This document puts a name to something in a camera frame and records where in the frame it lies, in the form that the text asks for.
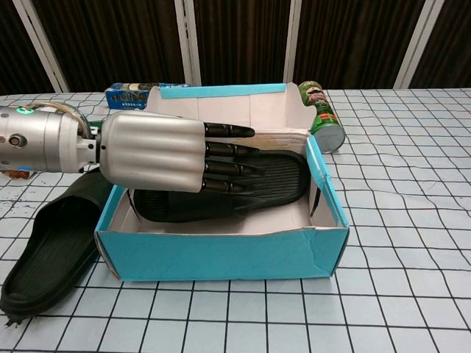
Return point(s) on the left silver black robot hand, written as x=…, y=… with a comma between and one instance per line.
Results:
x=154, y=150

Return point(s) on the black rubber slipper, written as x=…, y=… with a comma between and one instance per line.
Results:
x=279, y=176
x=48, y=257

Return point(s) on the blue cookie package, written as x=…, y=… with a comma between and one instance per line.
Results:
x=125, y=97

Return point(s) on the light blue shoe box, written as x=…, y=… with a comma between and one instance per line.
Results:
x=221, y=253

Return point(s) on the white bottle yellow cap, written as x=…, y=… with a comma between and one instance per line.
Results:
x=18, y=174

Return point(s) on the green Pringles can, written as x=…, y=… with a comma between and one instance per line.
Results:
x=325, y=121

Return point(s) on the white partition frame post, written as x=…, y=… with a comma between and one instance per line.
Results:
x=297, y=36
x=187, y=36
x=40, y=44
x=419, y=40

